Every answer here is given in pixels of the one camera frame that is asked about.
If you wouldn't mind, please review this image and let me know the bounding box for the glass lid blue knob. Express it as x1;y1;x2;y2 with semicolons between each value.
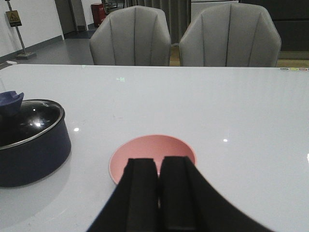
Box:
0;91;65;150

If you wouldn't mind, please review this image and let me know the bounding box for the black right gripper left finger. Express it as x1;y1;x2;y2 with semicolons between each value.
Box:
88;158;158;232

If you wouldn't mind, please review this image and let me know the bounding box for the right beige chair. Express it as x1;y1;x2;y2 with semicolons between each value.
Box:
179;3;281;67

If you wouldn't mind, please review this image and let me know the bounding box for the yellow warning sign stand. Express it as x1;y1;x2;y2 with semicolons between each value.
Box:
6;10;37;60

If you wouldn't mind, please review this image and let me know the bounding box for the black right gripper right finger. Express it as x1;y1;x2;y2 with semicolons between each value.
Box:
159;156;270;232

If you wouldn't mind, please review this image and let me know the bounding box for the dark blue saucepan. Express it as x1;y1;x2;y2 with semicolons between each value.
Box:
0;115;71;187

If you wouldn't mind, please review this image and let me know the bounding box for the beige chair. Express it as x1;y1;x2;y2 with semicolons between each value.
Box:
90;5;171;66
179;3;281;67

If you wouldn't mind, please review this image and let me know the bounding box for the left beige chair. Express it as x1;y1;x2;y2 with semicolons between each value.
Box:
90;5;171;66

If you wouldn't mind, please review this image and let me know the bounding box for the pink bowl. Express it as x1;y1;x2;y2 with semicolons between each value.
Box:
109;134;197;184

